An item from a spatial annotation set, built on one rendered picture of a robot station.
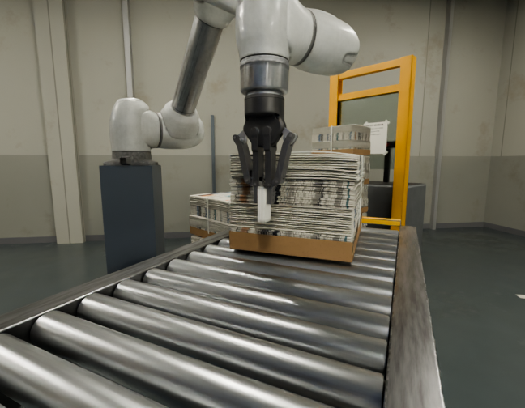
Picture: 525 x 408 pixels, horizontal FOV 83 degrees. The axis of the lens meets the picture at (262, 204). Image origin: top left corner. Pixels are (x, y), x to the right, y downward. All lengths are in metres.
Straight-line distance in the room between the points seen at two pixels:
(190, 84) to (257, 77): 0.74
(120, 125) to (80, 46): 3.25
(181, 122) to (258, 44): 0.83
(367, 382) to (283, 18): 0.53
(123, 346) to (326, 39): 0.59
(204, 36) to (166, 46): 3.14
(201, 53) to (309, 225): 0.79
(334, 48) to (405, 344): 0.52
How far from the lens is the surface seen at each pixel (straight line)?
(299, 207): 0.65
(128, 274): 0.64
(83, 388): 0.38
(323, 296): 0.53
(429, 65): 5.21
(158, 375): 0.38
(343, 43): 0.68
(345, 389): 0.36
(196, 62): 1.23
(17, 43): 4.82
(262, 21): 0.57
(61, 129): 4.36
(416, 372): 0.38
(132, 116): 1.34
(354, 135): 2.36
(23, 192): 4.69
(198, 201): 1.65
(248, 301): 0.51
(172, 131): 1.36
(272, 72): 0.55
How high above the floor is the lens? 1.01
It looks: 8 degrees down
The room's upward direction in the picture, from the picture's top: straight up
